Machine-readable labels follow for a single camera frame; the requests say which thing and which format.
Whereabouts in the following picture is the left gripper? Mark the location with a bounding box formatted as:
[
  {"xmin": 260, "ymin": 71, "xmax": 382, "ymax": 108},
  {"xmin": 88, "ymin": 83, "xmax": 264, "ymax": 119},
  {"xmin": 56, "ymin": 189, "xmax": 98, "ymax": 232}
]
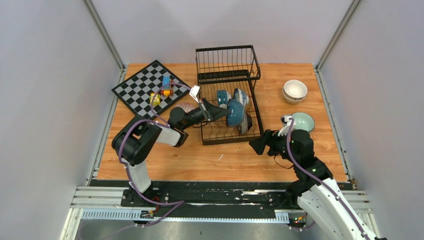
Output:
[{"xmin": 180, "ymin": 98, "xmax": 230, "ymax": 131}]

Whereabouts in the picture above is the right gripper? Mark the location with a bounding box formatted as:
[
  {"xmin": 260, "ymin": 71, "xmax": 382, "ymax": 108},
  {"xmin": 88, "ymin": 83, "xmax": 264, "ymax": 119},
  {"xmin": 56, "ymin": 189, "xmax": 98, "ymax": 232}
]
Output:
[{"xmin": 249, "ymin": 127, "xmax": 299, "ymax": 165}]

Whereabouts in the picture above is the black wire dish rack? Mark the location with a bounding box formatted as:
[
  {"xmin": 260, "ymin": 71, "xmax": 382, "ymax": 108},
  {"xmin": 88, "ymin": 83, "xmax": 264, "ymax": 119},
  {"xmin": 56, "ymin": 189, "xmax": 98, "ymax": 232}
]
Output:
[{"xmin": 195, "ymin": 44, "xmax": 264, "ymax": 146}]

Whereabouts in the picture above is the dark blue bowl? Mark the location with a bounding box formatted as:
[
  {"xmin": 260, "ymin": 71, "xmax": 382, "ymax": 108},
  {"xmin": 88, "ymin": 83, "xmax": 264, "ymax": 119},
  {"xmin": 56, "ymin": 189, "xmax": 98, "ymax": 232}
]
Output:
[{"xmin": 225, "ymin": 99, "xmax": 245, "ymax": 127}]

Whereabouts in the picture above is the white green striped bowl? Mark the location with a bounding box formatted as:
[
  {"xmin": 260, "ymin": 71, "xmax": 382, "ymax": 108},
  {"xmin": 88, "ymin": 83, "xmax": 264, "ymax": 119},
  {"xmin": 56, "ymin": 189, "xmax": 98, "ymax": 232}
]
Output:
[{"xmin": 291, "ymin": 112, "xmax": 315, "ymax": 133}]

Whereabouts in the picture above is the cream white bowl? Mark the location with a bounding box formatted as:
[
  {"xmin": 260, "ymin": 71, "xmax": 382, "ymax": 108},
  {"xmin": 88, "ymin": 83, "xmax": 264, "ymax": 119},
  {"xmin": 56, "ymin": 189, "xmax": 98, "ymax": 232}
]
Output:
[{"xmin": 282, "ymin": 79, "xmax": 308, "ymax": 104}]

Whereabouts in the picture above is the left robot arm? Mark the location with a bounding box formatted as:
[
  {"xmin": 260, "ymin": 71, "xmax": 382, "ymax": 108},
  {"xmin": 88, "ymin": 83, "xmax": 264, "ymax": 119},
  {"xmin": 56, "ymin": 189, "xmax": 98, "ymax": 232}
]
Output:
[{"xmin": 111, "ymin": 98, "xmax": 231, "ymax": 207}]

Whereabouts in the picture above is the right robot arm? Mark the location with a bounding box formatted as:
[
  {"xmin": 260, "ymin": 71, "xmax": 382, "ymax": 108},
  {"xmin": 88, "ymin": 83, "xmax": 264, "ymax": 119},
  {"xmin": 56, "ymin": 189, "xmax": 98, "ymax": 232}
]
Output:
[{"xmin": 249, "ymin": 129, "xmax": 379, "ymax": 240}]

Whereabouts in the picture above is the teal glazed bowl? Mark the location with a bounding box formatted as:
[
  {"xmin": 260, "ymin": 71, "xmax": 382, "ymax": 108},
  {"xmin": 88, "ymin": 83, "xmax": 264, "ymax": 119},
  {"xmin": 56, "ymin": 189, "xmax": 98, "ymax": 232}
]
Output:
[{"xmin": 216, "ymin": 89, "xmax": 232, "ymax": 109}]

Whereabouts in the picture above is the blue floral white bowl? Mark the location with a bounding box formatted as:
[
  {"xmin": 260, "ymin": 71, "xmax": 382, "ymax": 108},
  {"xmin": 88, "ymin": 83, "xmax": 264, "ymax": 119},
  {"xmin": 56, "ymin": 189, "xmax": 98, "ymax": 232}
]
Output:
[{"xmin": 232, "ymin": 88, "xmax": 249, "ymax": 107}]

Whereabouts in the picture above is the brown patterned bowl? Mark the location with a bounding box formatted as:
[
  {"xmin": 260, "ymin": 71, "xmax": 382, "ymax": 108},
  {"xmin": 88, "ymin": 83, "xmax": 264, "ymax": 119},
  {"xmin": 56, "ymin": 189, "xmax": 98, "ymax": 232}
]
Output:
[{"xmin": 237, "ymin": 113, "xmax": 253, "ymax": 135}]

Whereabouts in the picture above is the blue toy block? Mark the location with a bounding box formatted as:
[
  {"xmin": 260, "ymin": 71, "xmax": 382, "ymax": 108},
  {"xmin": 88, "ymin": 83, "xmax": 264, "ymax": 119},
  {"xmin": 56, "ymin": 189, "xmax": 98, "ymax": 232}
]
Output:
[{"xmin": 160, "ymin": 76, "xmax": 175, "ymax": 97}]

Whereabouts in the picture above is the yellow toy block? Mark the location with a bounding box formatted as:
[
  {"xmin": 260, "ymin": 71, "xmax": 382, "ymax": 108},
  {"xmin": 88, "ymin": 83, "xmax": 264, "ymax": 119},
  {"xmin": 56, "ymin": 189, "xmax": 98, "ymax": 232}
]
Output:
[{"xmin": 149, "ymin": 92, "xmax": 161, "ymax": 107}]

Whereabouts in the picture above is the checkered board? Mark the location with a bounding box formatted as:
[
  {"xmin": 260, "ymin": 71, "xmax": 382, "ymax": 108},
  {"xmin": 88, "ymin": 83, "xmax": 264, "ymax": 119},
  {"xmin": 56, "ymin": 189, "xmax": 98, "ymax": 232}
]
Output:
[{"xmin": 111, "ymin": 60, "xmax": 190, "ymax": 120}]

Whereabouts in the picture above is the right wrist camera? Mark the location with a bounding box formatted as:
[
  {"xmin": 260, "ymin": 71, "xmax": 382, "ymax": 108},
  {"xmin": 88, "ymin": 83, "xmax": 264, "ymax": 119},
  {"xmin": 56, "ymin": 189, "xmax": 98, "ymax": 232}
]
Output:
[{"xmin": 277, "ymin": 115, "xmax": 296, "ymax": 137}]

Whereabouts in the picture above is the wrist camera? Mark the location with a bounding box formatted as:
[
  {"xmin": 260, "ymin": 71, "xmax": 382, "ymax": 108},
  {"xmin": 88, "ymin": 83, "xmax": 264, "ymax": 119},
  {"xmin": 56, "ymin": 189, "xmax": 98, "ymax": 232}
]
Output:
[
  {"xmin": 277, "ymin": 115, "xmax": 296, "ymax": 137},
  {"xmin": 189, "ymin": 85, "xmax": 201, "ymax": 104}
]

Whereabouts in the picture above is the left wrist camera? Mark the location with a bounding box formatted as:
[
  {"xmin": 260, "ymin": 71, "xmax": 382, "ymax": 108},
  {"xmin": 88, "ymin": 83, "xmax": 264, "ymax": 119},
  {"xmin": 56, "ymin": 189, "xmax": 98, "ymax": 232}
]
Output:
[{"xmin": 189, "ymin": 85, "xmax": 201, "ymax": 104}]

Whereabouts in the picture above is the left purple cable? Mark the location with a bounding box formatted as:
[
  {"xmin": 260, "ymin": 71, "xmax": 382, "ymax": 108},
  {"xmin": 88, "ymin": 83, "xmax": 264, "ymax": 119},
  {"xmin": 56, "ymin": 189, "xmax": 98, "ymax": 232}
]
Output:
[{"xmin": 117, "ymin": 82, "xmax": 193, "ymax": 229}]

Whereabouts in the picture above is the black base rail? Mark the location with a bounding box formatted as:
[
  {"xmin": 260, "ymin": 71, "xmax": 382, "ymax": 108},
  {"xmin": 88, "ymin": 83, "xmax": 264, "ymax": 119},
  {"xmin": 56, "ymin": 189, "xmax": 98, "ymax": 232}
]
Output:
[{"xmin": 69, "ymin": 180, "xmax": 372, "ymax": 223}]

